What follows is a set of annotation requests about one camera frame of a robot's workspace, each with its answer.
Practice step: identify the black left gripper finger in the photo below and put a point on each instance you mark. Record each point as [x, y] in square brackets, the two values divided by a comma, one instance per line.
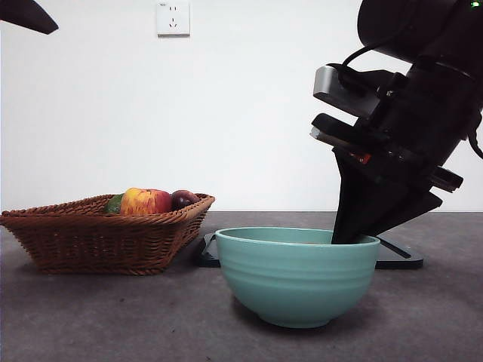
[26, 15]

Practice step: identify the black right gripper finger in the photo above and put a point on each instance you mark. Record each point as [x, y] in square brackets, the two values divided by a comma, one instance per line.
[403, 207]
[354, 203]

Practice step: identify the teal ribbed bowl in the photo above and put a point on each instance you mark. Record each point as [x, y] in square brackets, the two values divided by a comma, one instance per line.
[294, 286]

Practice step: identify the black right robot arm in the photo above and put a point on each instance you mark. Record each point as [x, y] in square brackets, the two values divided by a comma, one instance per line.
[415, 26]

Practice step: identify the dark rectangular tray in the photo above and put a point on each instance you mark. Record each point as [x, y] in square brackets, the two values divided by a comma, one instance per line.
[400, 264]

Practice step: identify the dark red plum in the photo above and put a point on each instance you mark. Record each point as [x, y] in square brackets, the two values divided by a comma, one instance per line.
[183, 200]

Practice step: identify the red yellow apple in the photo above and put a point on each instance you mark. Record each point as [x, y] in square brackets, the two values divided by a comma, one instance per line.
[145, 201]

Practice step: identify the green fruit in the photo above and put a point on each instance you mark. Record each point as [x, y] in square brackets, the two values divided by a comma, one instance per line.
[114, 205]

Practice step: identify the brown wicker basket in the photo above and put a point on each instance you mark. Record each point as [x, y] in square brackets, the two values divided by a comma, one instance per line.
[94, 245]

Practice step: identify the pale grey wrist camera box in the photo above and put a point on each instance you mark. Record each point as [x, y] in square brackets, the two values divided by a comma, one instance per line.
[326, 84]

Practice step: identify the white wall socket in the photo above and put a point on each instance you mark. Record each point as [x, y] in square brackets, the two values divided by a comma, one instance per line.
[173, 19]

